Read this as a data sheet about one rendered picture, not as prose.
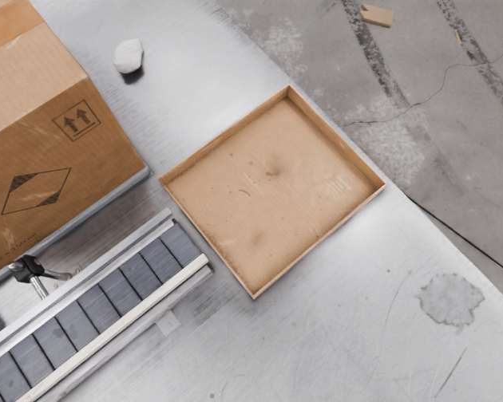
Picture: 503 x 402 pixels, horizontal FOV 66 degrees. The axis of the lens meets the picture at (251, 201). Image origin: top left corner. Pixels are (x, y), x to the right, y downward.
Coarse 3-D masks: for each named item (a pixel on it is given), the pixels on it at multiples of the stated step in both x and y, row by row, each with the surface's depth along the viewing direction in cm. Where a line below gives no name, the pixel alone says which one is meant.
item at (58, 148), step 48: (0, 0) 46; (0, 48) 44; (48, 48) 44; (0, 96) 43; (48, 96) 43; (96, 96) 47; (0, 144) 43; (48, 144) 48; (96, 144) 54; (0, 192) 49; (48, 192) 56; (96, 192) 64; (0, 240) 57
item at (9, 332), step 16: (144, 224) 55; (160, 224) 56; (128, 240) 54; (112, 256) 53; (80, 272) 53; (96, 272) 53; (64, 288) 52; (48, 304) 51; (16, 320) 51; (32, 320) 51; (0, 336) 50
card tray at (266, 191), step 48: (288, 96) 75; (240, 144) 73; (288, 144) 73; (336, 144) 72; (192, 192) 70; (240, 192) 70; (288, 192) 70; (336, 192) 70; (240, 240) 67; (288, 240) 67
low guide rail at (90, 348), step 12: (192, 264) 58; (180, 276) 57; (168, 288) 57; (144, 300) 56; (156, 300) 56; (132, 312) 56; (144, 312) 57; (120, 324) 55; (108, 336) 55; (84, 348) 54; (96, 348) 54; (72, 360) 54; (84, 360) 55; (60, 372) 53; (48, 384) 53; (24, 396) 52; (36, 396) 53
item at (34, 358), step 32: (160, 256) 62; (192, 256) 62; (96, 288) 60; (128, 288) 60; (64, 320) 58; (96, 320) 59; (32, 352) 57; (64, 352) 57; (96, 352) 57; (0, 384) 56; (32, 384) 56
